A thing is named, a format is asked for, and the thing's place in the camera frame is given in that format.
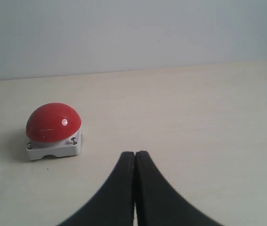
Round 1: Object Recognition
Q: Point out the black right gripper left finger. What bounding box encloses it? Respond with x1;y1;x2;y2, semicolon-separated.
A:
60;152;135;226

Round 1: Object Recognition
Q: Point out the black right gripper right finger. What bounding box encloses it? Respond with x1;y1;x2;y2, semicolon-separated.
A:
135;151;221;226

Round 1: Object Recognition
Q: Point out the red dome push button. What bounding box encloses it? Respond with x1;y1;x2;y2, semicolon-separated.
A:
26;103;82;160

